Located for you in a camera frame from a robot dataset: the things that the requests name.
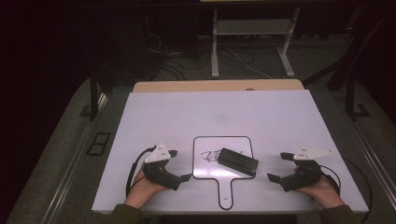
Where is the black metal stand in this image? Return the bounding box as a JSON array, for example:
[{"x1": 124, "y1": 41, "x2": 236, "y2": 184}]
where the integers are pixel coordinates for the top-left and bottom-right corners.
[
  {"x1": 89, "y1": 68, "x2": 109, "y2": 122},
  {"x1": 303, "y1": 6, "x2": 396, "y2": 121}
]

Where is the person's right hand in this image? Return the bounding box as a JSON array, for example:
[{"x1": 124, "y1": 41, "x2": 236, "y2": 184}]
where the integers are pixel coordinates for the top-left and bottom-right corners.
[{"x1": 293, "y1": 167, "x2": 346, "y2": 210}]

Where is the small whiteboard with handle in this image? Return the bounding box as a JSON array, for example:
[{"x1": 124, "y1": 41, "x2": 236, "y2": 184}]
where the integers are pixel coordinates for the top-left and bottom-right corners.
[{"x1": 191, "y1": 135, "x2": 257, "y2": 211}]

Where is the tangle of floor cables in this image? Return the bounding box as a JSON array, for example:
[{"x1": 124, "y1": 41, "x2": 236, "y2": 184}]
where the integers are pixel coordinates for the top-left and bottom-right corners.
[{"x1": 144, "y1": 15, "x2": 276, "y2": 82}]

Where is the right hand-held gripper cable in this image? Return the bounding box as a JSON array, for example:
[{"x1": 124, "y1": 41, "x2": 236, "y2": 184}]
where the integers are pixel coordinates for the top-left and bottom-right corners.
[{"x1": 319, "y1": 164, "x2": 342, "y2": 196}]

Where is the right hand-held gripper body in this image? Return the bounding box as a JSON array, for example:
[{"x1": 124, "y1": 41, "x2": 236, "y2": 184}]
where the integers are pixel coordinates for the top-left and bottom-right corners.
[{"x1": 279, "y1": 145, "x2": 335, "y2": 193}]

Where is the metal floor rail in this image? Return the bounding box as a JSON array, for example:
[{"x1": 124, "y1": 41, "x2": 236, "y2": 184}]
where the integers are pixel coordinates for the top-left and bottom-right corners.
[
  {"x1": 40, "y1": 92, "x2": 109, "y2": 224},
  {"x1": 340, "y1": 105, "x2": 396, "y2": 202}
]

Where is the hand-held gripper cable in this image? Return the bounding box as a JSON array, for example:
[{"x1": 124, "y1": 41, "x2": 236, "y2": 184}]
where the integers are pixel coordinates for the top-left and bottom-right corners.
[
  {"x1": 125, "y1": 145, "x2": 157, "y2": 198},
  {"x1": 319, "y1": 164, "x2": 342, "y2": 196}
]

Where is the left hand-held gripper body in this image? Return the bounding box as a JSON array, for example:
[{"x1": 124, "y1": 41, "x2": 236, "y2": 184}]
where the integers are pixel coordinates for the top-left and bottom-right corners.
[{"x1": 142, "y1": 143, "x2": 182, "y2": 191}]

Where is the person's left hand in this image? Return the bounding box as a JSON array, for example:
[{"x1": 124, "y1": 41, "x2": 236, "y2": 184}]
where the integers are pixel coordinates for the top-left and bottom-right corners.
[{"x1": 123, "y1": 167, "x2": 170, "y2": 210}]

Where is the white metal stand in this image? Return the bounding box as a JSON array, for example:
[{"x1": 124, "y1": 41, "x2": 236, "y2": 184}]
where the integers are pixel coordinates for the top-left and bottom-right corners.
[{"x1": 210, "y1": 7, "x2": 302, "y2": 79}]

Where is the thin black cable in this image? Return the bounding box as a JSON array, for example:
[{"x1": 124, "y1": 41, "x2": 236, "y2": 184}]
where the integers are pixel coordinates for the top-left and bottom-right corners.
[{"x1": 342, "y1": 158, "x2": 374, "y2": 224}]

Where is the black whiteboard eraser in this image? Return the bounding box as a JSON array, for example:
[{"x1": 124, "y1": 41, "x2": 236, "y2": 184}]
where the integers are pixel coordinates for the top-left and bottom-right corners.
[{"x1": 217, "y1": 147, "x2": 260, "y2": 177}]

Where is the left hand-held gripper cable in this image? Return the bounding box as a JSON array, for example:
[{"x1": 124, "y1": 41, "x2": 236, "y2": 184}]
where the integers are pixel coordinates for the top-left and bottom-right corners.
[{"x1": 125, "y1": 145, "x2": 157, "y2": 198}]

